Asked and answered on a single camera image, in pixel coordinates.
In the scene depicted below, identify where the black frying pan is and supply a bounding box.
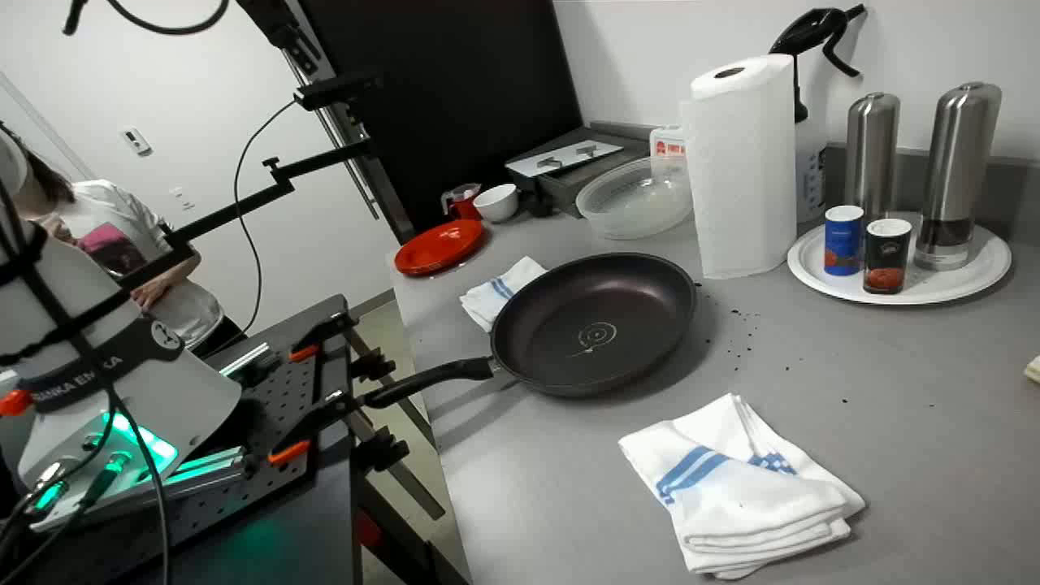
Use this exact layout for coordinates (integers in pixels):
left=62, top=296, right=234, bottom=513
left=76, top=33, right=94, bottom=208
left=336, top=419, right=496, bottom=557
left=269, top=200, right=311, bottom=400
left=362, top=249, right=699, bottom=411

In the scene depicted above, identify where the large white blue-striped cloth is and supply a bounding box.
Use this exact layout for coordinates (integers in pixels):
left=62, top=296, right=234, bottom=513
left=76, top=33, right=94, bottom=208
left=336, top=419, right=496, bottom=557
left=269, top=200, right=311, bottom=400
left=619, top=391, right=867, bottom=581

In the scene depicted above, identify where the small white blue-striped cloth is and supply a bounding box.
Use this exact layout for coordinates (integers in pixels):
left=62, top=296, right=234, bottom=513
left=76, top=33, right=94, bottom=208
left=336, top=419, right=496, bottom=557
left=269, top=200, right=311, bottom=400
left=456, top=253, right=548, bottom=335

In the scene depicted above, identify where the red bowl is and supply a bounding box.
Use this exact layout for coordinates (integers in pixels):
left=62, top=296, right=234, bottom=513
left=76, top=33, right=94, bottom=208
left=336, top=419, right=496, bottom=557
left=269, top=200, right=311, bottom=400
left=391, top=199, right=494, bottom=278

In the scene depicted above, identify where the small white bowl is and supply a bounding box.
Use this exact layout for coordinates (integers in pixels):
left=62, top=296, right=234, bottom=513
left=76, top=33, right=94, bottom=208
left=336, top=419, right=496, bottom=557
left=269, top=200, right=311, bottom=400
left=472, top=178, right=522, bottom=224

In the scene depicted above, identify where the dark grey flat box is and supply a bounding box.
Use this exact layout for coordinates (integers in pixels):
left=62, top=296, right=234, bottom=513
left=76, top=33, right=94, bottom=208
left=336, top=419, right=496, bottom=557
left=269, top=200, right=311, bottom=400
left=499, top=126, right=652, bottom=218

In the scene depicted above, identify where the clear plastic bowl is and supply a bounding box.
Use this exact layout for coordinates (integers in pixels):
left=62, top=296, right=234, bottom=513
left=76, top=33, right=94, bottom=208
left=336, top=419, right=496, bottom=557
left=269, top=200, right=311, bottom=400
left=572, top=153, right=694, bottom=243

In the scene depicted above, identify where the large black panel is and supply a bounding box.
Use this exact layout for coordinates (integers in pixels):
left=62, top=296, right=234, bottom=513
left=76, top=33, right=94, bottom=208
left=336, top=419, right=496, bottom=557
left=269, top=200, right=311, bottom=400
left=297, top=0, right=585, bottom=237

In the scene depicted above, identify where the white paper towel roll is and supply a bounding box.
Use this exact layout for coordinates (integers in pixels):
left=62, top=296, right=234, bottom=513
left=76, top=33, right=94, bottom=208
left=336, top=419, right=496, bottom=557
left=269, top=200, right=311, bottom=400
left=678, top=53, right=803, bottom=281

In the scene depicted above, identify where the black perforated robot table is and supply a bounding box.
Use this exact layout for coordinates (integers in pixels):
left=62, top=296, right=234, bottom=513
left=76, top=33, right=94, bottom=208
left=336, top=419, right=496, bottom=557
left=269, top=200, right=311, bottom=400
left=30, top=291, right=366, bottom=585

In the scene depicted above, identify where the blue-label spice jar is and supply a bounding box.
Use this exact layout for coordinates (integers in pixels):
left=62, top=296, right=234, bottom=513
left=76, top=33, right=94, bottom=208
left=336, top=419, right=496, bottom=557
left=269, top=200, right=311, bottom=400
left=822, top=200, right=867, bottom=278

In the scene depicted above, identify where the dark-label spice jar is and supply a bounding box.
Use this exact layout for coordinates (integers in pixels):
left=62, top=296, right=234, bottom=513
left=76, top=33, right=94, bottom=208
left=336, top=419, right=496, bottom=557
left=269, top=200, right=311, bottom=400
left=860, top=215, right=918, bottom=296

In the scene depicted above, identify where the short steel grinder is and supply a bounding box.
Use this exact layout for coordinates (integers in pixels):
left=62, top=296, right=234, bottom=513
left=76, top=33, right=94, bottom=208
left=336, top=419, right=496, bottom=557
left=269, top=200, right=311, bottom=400
left=842, top=89, right=904, bottom=219

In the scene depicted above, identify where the black-headed spray bottle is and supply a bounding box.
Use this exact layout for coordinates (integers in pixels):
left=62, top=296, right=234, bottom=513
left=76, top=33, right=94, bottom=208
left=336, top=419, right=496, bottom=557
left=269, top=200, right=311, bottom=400
left=767, top=4, right=870, bottom=231

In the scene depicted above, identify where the person in pink shirt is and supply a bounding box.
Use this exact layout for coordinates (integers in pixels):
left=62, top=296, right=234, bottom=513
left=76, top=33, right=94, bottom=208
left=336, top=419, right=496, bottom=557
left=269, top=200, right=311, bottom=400
left=14, top=144, right=232, bottom=352

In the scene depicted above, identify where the white round plate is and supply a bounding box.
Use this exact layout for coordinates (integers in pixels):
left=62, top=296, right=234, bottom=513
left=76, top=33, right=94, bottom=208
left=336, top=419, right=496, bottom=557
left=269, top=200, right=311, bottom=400
left=782, top=219, right=1018, bottom=309

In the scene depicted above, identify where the tall steel grinder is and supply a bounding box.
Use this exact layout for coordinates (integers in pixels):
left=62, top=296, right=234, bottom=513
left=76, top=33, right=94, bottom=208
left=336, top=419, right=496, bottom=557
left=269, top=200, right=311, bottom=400
left=914, top=76, right=1004, bottom=273

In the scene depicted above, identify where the orange-handled black clamp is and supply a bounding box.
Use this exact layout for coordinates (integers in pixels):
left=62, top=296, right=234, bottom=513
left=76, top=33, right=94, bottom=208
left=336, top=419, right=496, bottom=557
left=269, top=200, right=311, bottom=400
left=264, top=385, right=412, bottom=471
left=284, top=309, right=397, bottom=384

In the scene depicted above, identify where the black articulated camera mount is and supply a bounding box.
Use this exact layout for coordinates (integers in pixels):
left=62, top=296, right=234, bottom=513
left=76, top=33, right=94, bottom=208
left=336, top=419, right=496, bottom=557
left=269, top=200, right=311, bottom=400
left=118, top=67, right=388, bottom=289

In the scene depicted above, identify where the black hanging cable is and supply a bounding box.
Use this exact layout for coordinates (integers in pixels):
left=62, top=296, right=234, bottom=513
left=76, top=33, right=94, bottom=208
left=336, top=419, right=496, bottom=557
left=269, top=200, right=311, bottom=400
left=228, top=98, right=303, bottom=336

